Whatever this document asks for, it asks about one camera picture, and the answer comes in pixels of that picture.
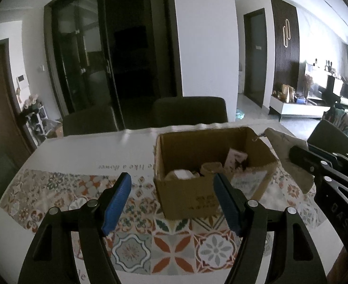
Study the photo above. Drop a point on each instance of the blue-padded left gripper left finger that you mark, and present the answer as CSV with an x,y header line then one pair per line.
x,y
50,257

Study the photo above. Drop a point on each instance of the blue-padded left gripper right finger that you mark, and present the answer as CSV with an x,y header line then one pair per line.
x,y
294,256

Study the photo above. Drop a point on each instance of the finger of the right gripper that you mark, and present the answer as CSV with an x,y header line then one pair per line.
x,y
320,167
338,161

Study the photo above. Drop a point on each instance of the beige knitted cloth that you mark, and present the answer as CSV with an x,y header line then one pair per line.
x,y
289,149

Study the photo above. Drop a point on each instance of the pink towel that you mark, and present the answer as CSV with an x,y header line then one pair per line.
x,y
210,168

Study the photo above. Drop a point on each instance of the pink Kuromi tissue pack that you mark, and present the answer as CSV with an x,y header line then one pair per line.
x,y
235,161

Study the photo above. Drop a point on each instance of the white cloth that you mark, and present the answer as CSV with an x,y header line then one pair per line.
x,y
181,174

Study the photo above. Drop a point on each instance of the dark chair right side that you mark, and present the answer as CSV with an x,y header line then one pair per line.
x,y
329,138

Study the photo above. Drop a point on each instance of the white tv cabinet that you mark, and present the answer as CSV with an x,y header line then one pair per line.
x,y
296,110

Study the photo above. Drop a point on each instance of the brown cardboard box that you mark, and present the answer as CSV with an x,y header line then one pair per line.
x,y
186,163

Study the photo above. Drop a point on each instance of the patterned tile table runner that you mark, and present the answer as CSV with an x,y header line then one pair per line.
x,y
144,241

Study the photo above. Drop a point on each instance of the brown entrance door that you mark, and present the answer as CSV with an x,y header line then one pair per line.
x,y
15,144

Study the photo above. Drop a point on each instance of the dark chair behind table centre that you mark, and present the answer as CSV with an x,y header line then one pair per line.
x,y
193,110

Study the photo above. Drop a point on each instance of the dark chair behind table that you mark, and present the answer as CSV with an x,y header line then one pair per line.
x,y
97,119
193,110

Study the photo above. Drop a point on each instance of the dark interior door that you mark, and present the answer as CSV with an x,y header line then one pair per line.
x,y
255,55

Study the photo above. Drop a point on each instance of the shoe rack with plush toys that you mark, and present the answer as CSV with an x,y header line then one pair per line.
x,y
35,118

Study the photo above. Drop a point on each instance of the dark chair behind table left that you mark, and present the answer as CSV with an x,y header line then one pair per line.
x,y
97,119

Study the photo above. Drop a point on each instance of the dark glass double door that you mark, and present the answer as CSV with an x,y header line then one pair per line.
x,y
121,53

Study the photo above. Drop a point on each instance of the gold wall ornament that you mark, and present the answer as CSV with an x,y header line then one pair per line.
x,y
286,33

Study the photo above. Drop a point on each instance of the wall intercom panel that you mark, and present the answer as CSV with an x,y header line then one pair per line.
x,y
22,85

